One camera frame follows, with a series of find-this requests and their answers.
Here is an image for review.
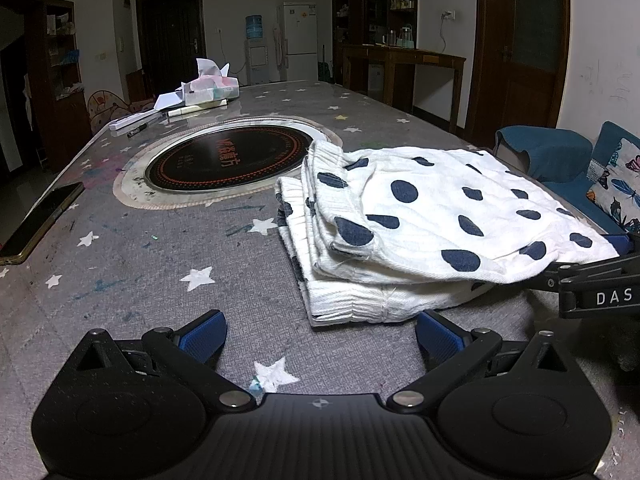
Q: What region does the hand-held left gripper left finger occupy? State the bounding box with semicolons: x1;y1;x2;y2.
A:
62;309;256;411

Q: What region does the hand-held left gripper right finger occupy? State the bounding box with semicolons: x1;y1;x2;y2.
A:
387;309;578;411

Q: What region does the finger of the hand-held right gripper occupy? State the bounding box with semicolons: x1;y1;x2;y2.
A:
604;232;640;260
525;254;640;295

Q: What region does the white polka dot garment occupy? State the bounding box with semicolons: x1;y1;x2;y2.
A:
274;139;621;328

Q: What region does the butterfly print cushion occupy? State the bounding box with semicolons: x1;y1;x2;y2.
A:
585;137;640;233

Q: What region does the grey star print tablecloth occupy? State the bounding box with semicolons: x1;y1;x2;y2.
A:
0;80;640;480

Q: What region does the blue sofa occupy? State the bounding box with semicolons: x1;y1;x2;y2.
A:
494;120;640;241

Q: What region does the round black induction cooktop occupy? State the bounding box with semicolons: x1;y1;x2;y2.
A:
142;119;331;196

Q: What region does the black smartphone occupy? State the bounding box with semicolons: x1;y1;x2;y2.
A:
0;181;85;267

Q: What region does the brown glass panel door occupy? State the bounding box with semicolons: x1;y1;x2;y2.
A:
472;0;571;147

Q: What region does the long white remote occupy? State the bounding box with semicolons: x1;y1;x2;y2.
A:
109;110;166;133

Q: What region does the white folded paper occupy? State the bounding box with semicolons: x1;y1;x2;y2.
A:
154;91;187;111

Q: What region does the pastel tissue pack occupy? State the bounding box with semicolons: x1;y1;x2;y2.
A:
180;57;241;108

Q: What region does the pink patterned play tent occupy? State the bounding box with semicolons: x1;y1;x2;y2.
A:
85;87;156;136

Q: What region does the wooden side table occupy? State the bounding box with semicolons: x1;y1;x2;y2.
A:
342;44;467;133

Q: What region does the white water dispenser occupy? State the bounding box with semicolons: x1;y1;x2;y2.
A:
244;37;271;86

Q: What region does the dark wooden door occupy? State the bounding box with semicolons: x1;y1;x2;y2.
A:
136;0;207;101

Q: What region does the white refrigerator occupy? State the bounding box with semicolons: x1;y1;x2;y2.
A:
277;1;319;83

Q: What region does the dark wooden shelf cabinet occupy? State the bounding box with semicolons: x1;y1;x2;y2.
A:
0;0;87;161

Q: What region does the tall dark display cabinet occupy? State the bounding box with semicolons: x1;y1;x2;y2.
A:
331;0;418;86

